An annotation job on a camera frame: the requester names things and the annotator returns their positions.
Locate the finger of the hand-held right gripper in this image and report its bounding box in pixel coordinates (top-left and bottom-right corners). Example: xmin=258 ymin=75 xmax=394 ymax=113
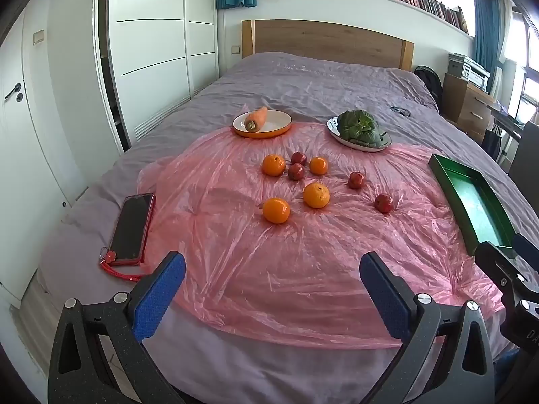
xmin=475 ymin=241 xmax=537 ymax=304
xmin=512 ymin=233 xmax=539 ymax=262

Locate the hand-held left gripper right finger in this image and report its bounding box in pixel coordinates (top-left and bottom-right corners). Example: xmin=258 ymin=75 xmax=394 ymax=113
xmin=359 ymin=251 xmax=498 ymax=404

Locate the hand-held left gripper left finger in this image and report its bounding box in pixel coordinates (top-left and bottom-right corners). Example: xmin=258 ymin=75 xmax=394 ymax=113
xmin=47 ymin=251 xmax=187 ymax=404

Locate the green tray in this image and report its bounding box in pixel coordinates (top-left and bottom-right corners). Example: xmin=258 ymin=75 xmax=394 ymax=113
xmin=428 ymin=154 xmax=519 ymax=259

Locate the red smartphone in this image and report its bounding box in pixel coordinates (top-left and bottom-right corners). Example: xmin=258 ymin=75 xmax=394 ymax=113
xmin=108 ymin=193 xmax=156 ymax=267

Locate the pink plastic sheet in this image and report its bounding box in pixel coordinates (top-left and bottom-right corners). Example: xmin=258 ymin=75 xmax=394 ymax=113
xmin=137 ymin=122 xmax=512 ymax=350

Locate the black chair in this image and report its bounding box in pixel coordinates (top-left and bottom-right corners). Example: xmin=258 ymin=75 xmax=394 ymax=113
xmin=507 ymin=121 xmax=539 ymax=177

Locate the black shopping bag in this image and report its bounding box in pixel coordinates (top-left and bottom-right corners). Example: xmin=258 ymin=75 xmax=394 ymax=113
xmin=483 ymin=127 xmax=505 ymax=161

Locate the wooden drawer cabinet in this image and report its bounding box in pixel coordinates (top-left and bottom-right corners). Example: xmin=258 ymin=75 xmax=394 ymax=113
xmin=441 ymin=73 xmax=498 ymax=135

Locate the green bok choy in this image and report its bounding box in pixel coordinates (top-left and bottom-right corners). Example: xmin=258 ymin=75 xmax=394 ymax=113
xmin=338 ymin=110 xmax=386 ymax=149

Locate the white enamel plate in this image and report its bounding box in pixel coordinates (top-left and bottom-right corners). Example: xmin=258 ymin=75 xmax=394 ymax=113
xmin=327 ymin=116 xmax=392 ymax=152

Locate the grey printer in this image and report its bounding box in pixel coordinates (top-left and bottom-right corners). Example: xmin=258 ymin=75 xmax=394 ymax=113
xmin=447 ymin=53 xmax=491 ymax=91

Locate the black backpack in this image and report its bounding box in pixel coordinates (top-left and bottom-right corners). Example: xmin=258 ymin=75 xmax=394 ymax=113
xmin=414 ymin=65 xmax=444 ymax=112

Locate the white door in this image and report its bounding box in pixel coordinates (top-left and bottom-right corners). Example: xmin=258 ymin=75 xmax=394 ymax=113
xmin=0 ymin=8 xmax=89 ymax=299

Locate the carrot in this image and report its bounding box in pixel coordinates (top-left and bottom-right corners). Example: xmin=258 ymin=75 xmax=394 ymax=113
xmin=244 ymin=107 xmax=269 ymax=132

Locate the orange rimmed plate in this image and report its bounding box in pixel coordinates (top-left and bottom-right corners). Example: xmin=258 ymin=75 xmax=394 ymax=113
xmin=232 ymin=110 xmax=293 ymax=138

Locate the bed with purple blanket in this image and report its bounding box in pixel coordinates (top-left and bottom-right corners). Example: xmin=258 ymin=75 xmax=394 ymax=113
xmin=38 ymin=52 xmax=527 ymax=404

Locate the white wardrobe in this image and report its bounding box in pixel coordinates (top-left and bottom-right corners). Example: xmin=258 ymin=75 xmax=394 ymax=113
xmin=93 ymin=0 xmax=220 ymax=154

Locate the wooden headboard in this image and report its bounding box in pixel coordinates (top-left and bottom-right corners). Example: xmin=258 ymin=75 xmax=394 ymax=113
xmin=241 ymin=19 xmax=415 ymax=71

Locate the red phone strap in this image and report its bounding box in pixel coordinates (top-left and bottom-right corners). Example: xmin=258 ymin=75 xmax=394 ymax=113
xmin=99 ymin=248 xmax=146 ymax=282

